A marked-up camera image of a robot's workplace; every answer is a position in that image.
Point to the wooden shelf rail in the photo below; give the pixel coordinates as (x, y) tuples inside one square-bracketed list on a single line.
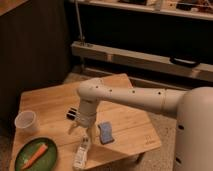
[(141, 60)]

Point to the blue sponge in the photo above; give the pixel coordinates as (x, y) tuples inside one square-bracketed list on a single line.
[(105, 133)]

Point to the metal pole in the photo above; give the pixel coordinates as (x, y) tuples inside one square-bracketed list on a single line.
[(81, 36)]

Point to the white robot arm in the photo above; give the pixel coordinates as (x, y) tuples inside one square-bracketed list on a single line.
[(193, 108)]

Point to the upper wooden shelf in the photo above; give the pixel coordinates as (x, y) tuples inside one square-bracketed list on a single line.
[(149, 9)]

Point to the wooden table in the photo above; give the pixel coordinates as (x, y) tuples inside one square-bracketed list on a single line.
[(132, 128)]

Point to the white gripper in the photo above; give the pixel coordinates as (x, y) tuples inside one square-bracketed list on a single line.
[(86, 117)]

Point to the black handle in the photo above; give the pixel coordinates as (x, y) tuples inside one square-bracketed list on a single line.
[(189, 64)]

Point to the green ceramic bowl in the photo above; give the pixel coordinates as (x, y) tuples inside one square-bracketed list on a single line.
[(44, 163)]

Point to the clear plastic cup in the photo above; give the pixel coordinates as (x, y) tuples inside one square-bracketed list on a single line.
[(26, 122)]

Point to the orange carrot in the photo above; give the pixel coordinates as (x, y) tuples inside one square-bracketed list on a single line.
[(40, 151)]

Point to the black rectangular box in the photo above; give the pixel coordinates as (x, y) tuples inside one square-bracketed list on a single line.
[(71, 113)]

